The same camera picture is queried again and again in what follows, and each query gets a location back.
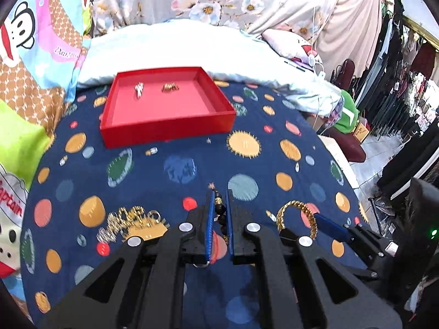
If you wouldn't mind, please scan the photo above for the dark bead bracelet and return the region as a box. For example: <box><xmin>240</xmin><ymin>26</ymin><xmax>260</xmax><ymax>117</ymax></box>
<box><xmin>213</xmin><ymin>193</ymin><xmax>230</xmax><ymax>246</ymax></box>

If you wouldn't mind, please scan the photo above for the navy planet print bedsheet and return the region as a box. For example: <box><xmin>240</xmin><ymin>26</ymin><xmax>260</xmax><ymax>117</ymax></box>
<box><xmin>21</xmin><ymin>83</ymin><xmax>365</xmax><ymax>324</ymax></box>

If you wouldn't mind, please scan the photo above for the green white bag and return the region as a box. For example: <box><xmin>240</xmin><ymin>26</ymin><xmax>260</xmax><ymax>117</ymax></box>
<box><xmin>334</xmin><ymin>90</ymin><xmax>359</xmax><ymax>134</ymax></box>

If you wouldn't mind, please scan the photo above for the red shallow tray box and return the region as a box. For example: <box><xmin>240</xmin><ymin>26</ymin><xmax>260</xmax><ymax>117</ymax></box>
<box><xmin>100</xmin><ymin>67</ymin><xmax>237</xmax><ymax>149</ymax></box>

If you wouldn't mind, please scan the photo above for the hanging clothes rack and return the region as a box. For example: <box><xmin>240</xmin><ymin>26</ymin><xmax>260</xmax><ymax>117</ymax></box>
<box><xmin>354</xmin><ymin>0</ymin><xmax>439</xmax><ymax>199</ymax></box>

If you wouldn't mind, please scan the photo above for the white folded quilt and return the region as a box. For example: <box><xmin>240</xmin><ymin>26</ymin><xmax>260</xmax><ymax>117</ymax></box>
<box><xmin>77</xmin><ymin>19</ymin><xmax>342</xmax><ymax>117</ymax></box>

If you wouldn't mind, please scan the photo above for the dark maroon chair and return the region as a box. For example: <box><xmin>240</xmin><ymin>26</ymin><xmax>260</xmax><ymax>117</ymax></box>
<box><xmin>324</xmin><ymin>59</ymin><xmax>366</xmax><ymax>163</ymax></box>

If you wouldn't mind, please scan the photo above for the white red cartoon pillow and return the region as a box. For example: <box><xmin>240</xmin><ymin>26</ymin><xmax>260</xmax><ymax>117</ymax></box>
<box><xmin>262</xmin><ymin>29</ymin><xmax>322</xmax><ymax>66</ymax></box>

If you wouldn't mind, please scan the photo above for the colourful monkey cartoon blanket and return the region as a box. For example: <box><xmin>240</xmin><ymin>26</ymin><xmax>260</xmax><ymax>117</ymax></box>
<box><xmin>1</xmin><ymin>0</ymin><xmax>94</xmax><ymax>302</ymax></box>

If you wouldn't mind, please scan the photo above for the gold link bangle bracelet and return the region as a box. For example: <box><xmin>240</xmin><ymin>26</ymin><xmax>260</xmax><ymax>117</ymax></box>
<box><xmin>275</xmin><ymin>200</ymin><xmax>319</xmax><ymax>242</ymax></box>

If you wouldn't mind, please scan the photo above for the gold thin chain necklace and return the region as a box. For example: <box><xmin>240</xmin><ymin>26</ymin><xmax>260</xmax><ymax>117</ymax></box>
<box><xmin>96</xmin><ymin>206</ymin><xmax>171</xmax><ymax>245</ymax></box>

